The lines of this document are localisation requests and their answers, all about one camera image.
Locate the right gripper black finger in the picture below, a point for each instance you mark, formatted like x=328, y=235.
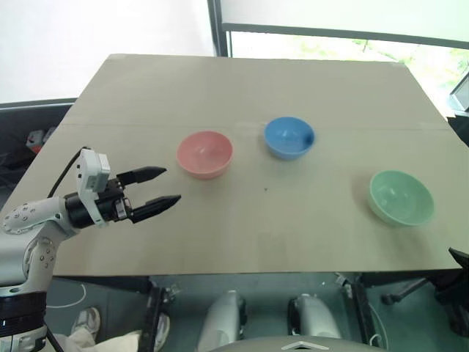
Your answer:
x=462, y=259

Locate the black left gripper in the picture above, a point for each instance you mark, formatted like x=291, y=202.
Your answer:
x=111, y=209

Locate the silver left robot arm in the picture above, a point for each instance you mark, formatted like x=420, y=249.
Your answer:
x=33, y=214

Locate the black office chair base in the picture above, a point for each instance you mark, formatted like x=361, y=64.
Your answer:
x=406, y=289

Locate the pink red bowl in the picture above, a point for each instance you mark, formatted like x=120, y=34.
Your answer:
x=204, y=154

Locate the green bowl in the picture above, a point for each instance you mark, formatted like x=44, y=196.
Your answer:
x=401, y=198

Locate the black stand strut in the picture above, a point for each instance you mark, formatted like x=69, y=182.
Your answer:
x=150, y=319
x=361, y=311

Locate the red and white device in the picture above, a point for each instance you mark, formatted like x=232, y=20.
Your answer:
x=38, y=139

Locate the white sneaker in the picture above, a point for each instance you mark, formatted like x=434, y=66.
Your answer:
x=162, y=331
x=87, y=322

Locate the dark side bench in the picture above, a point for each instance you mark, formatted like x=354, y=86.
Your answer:
x=18, y=132

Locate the silver left robot leg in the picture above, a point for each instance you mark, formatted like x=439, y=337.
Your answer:
x=220, y=319

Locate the silver robot leg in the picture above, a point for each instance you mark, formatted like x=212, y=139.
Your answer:
x=220, y=319
x=315, y=317

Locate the blue bowl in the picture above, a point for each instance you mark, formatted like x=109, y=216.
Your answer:
x=289, y=137

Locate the silver right robot leg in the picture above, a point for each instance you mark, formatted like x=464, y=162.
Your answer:
x=315, y=317

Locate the beige trouser leg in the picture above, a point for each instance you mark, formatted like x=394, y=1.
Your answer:
x=106, y=342

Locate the grey robot torso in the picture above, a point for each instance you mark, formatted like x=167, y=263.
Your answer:
x=293, y=346

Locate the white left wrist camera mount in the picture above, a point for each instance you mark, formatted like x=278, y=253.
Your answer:
x=91, y=172

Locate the dark window frame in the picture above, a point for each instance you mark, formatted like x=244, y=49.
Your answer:
x=220, y=29

